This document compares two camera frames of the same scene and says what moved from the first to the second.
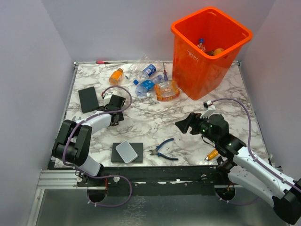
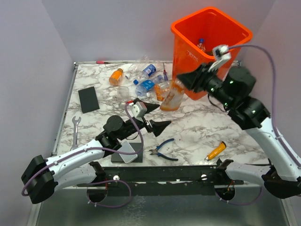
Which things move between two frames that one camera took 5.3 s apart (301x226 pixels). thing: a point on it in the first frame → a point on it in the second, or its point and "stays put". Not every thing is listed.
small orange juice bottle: [115, 76] stays put
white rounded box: [126, 152] stays put
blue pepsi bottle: [201, 45] stays put
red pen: [101, 62] stays put
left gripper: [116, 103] → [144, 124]
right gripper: [193, 119] → [194, 78]
